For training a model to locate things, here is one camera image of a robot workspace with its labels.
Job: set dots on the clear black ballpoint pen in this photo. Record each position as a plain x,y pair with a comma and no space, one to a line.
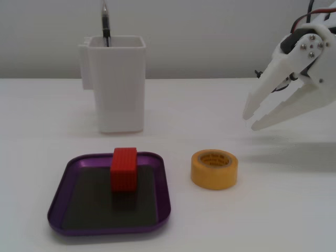
105,23

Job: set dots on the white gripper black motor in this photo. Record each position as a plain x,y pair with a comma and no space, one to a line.
310,48

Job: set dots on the purple metal tray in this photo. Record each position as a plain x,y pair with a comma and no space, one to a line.
92,210

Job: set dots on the red ribbed block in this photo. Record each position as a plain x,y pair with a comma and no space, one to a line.
123,170

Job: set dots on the white plastic container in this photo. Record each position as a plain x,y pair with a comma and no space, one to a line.
118,92

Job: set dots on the yellow tape roll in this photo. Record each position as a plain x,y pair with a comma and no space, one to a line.
210,178

